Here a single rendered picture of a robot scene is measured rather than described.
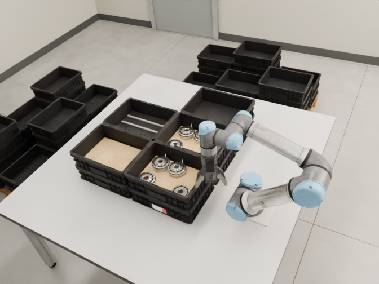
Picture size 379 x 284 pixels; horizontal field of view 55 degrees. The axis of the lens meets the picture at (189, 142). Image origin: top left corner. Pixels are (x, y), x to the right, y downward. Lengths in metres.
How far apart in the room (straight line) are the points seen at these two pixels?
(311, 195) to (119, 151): 1.22
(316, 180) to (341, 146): 2.03
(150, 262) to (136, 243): 0.14
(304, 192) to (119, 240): 1.00
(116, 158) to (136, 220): 0.40
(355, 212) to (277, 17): 2.64
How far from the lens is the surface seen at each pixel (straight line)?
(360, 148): 3.54
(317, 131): 2.53
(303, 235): 2.82
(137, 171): 2.05
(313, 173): 1.53
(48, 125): 3.26
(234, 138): 1.51
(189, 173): 2.03
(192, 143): 2.20
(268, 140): 1.60
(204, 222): 1.97
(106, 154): 2.26
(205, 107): 2.48
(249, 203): 1.72
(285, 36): 4.82
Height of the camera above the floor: 2.32
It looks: 42 degrees down
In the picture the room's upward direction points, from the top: 7 degrees counter-clockwise
